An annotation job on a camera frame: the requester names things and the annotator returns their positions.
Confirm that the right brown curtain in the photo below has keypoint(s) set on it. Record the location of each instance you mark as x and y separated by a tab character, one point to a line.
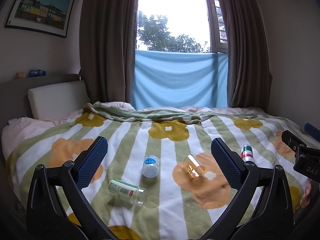
249	78

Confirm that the pink bed sheet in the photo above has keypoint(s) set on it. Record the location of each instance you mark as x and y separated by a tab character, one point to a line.
24	128

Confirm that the light blue hanging cloth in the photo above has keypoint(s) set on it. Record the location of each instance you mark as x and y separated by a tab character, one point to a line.
168	79

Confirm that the framed townscape picture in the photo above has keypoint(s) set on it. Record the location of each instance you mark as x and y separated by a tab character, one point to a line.
42	16

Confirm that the brown curtain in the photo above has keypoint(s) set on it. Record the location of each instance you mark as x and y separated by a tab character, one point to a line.
107	43
249	78

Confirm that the person's hand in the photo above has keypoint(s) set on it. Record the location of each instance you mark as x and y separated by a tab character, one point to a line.
306	196

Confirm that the red-green label clear bottle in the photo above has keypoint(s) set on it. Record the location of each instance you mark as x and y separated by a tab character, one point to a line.
247	153

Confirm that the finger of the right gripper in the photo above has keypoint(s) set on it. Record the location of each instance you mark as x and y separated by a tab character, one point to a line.
292	141
311	130

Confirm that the blue toy on headboard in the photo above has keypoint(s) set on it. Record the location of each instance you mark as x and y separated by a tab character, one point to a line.
36	73

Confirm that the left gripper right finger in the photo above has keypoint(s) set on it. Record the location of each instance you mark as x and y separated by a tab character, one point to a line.
262	206

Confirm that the floral striped fleece blanket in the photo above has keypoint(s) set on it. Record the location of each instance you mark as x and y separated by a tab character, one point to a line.
175	206

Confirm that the white pillow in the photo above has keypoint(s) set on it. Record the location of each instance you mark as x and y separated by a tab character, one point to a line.
57	101

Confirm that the open window frame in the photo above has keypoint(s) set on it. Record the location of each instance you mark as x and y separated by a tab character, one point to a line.
217	26

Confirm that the orange toy on headboard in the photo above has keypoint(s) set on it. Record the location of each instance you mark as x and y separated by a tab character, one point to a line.
20	75

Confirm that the white blue-label plastic bottle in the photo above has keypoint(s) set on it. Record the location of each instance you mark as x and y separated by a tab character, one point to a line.
150	168

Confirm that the green-label clear plastic bottle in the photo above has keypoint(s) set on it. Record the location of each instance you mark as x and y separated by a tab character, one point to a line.
126	192

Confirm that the grey bed headboard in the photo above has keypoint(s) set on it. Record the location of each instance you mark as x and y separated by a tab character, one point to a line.
14	94

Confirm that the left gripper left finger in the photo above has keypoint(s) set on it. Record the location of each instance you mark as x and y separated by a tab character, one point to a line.
56	205

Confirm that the left brown curtain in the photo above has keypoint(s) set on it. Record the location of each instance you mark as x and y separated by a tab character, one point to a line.
107	43

